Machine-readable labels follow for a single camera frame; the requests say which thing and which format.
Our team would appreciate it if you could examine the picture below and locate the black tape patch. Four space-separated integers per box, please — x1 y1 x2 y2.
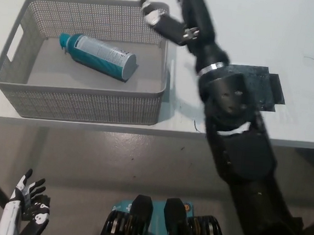
236 63 289 113

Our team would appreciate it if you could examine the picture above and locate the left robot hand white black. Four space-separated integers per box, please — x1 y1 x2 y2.
0 166 55 235

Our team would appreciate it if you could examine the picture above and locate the white teal air spray can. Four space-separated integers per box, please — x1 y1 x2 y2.
55 32 140 85

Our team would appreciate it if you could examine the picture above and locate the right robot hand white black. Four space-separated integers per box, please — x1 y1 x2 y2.
130 0 237 72

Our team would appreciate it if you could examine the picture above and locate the grey perforated plastic basket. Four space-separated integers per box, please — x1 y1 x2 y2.
0 0 181 131

